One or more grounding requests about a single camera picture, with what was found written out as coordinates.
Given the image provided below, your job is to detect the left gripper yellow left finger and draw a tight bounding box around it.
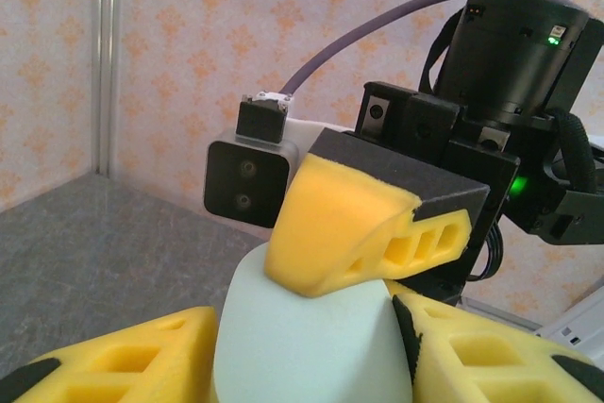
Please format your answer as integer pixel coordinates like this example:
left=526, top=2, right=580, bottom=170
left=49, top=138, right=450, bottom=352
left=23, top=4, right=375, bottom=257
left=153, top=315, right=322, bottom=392
left=0, top=306, right=219, bottom=403

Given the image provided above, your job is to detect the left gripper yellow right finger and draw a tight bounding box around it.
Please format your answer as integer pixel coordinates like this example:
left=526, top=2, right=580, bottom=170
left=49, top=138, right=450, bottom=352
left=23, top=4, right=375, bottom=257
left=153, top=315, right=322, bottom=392
left=390, top=290, right=604, bottom=403

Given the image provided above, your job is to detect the mint green earbud charging case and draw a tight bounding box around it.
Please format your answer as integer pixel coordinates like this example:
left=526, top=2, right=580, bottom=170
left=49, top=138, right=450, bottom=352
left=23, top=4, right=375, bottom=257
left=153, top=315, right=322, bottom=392
left=210, top=236, right=417, bottom=403

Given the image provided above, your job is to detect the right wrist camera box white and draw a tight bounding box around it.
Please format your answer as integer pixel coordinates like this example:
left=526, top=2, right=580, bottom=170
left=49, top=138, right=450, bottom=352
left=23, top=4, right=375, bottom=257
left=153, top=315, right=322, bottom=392
left=202, top=112, right=356, bottom=230

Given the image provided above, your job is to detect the aluminium frame corner post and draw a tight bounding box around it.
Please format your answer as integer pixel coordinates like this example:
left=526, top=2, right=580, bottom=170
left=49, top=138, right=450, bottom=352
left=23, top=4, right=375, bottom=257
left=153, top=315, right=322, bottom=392
left=92, top=0, right=125, bottom=177

